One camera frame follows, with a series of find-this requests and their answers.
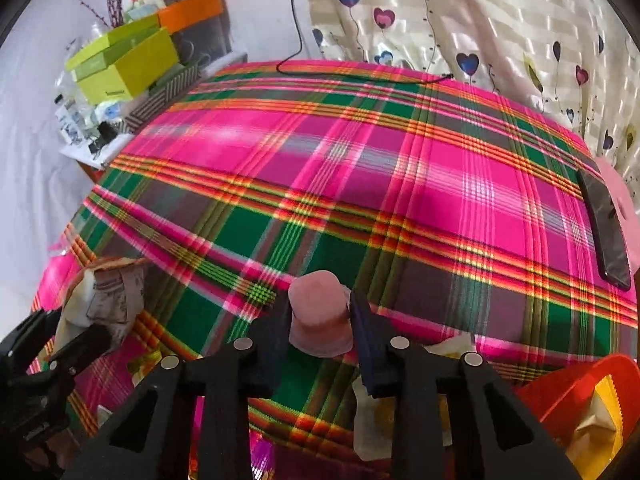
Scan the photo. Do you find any clear packet of yellow pastries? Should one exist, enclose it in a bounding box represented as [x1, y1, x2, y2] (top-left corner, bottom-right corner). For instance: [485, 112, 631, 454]
[351, 332, 478, 462]

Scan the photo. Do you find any pink green plaid tablecloth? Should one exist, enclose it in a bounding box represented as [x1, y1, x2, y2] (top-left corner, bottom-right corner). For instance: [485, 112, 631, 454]
[30, 60, 640, 480]

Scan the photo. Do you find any white brown snack packet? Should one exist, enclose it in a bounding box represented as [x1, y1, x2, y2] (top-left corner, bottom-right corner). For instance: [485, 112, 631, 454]
[52, 256, 147, 361]

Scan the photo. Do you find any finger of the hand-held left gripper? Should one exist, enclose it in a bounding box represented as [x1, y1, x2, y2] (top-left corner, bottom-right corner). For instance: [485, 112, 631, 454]
[10, 325, 113, 386]
[0, 307, 63, 361]

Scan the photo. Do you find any yellow bread snack packet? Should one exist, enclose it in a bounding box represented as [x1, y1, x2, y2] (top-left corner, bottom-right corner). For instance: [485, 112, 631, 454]
[125, 347, 166, 388]

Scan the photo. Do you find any red plastic basket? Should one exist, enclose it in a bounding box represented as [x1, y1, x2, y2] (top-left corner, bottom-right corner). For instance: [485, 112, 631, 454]
[515, 355, 640, 480]

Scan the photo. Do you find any black cable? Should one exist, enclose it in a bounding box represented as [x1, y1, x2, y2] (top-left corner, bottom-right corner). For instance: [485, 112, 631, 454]
[276, 0, 455, 82]

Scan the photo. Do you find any white heart print curtain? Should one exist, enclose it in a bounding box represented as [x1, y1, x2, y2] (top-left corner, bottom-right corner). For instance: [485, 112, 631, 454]
[304, 0, 640, 181]

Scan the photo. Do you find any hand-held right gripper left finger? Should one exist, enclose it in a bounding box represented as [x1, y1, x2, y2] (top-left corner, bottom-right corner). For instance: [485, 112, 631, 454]
[60, 292, 293, 480]

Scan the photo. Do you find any pink plastic stool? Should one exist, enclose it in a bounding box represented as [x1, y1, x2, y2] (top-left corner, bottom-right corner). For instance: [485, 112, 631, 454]
[592, 156, 640, 276]

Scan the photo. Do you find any pink jelly cup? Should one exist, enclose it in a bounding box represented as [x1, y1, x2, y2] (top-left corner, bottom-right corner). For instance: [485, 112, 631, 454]
[288, 270, 353, 358]

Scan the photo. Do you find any purple snack packet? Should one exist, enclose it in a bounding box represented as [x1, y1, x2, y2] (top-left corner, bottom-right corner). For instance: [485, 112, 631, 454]
[250, 435, 288, 480]

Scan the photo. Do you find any gold snack packet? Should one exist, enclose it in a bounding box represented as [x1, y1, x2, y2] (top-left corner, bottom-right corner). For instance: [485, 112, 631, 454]
[564, 374, 627, 468]

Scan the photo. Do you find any black white striped box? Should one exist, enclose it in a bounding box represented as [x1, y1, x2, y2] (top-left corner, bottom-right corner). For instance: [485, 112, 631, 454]
[122, 62, 201, 133]

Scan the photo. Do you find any flat lime green box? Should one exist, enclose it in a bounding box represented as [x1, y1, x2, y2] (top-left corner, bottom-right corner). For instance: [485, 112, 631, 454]
[65, 12, 161, 73]

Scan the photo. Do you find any orange box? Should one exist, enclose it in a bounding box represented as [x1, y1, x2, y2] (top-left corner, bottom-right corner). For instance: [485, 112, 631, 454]
[158, 0, 224, 35]

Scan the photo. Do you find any black smartphone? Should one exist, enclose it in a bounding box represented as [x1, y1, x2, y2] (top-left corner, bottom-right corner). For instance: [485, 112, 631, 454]
[576, 167, 632, 291]

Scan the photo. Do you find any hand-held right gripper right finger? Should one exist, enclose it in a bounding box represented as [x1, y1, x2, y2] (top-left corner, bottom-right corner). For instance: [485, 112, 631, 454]
[350, 290, 581, 480]

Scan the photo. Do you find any tall lime green box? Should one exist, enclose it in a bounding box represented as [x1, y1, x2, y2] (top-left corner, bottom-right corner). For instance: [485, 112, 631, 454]
[75, 27, 180, 106]

